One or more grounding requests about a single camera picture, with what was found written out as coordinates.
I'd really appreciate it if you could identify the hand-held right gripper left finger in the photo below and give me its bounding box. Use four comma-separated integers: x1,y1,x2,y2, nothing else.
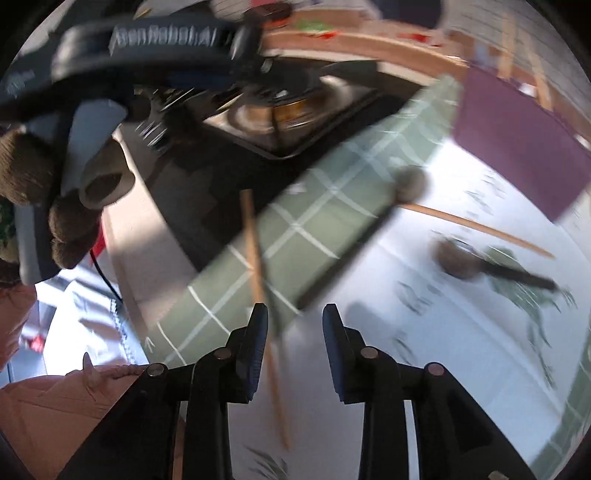
60,302,269,480

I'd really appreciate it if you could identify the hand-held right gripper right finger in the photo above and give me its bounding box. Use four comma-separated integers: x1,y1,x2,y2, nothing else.
322,303,539,480

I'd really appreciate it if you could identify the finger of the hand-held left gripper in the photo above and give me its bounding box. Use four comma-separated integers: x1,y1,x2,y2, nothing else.
231,8,267,66
249,58,325,95

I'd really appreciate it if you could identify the wooden chopstick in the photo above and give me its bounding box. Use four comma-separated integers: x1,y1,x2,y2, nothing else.
397,202,556,260
497,11,516,80
525,41,554,112
239,189,293,452

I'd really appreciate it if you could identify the black spoon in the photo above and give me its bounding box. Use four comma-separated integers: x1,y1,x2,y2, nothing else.
436,239,561,293

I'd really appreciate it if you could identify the purple utensil container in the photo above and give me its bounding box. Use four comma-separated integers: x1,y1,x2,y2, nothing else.
452,67,591,223

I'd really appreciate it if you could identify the person's left hand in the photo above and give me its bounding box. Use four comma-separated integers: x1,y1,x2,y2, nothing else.
0,129,136,271

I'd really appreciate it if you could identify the green checked white tablecloth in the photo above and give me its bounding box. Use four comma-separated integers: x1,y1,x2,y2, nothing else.
145,74,591,480

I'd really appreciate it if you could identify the black gas stove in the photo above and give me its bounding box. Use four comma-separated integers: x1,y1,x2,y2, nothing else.
134,60,416,274

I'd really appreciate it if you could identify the person's pink clothing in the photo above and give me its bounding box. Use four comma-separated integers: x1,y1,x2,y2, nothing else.
0,277,186,480

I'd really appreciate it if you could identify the black cable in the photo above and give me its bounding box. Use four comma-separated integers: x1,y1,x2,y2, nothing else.
89,248,124,304

